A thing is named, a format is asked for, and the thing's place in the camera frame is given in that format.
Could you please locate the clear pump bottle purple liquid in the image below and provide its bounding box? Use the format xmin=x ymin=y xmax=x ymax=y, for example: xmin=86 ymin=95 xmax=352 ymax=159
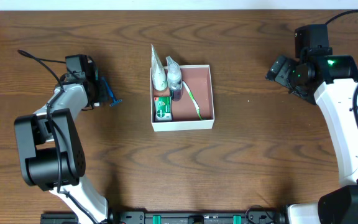
xmin=166 ymin=56 xmax=183 ymax=101

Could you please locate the white cardboard box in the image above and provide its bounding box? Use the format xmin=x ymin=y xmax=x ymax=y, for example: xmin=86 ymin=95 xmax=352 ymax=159
xmin=150 ymin=65 xmax=215 ymax=132

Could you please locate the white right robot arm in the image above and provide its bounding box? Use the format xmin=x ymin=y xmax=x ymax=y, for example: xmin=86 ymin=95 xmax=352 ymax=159
xmin=266 ymin=24 xmax=358 ymax=223

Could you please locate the white speckled cream tube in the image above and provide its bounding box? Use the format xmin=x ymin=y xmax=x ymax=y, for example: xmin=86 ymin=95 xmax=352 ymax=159
xmin=151 ymin=45 xmax=167 ymax=91

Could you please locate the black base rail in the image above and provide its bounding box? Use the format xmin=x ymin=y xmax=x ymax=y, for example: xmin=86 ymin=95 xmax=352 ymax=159
xmin=40 ymin=210 xmax=288 ymax=224

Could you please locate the green white toothbrush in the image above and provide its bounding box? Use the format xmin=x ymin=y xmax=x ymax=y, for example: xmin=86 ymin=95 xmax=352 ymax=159
xmin=182 ymin=81 xmax=204 ymax=120

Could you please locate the Colgate toothpaste tube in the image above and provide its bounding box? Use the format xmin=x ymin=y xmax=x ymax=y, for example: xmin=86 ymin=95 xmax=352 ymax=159
xmin=94 ymin=68 xmax=100 ymax=107

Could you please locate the green Dettol soap bar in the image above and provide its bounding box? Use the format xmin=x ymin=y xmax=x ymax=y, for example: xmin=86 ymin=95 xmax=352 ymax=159
xmin=154 ymin=96 xmax=172 ymax=122

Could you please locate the blue disposable razor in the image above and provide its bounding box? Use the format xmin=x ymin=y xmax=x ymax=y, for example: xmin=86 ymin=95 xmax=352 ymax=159
xmin=101 ymin=77 xmax=122 ymax=107

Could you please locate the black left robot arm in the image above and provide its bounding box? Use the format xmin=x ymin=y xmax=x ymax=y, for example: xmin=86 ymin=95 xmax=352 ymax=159
xmin=14 ymin=54 xmax=114 ymax=223

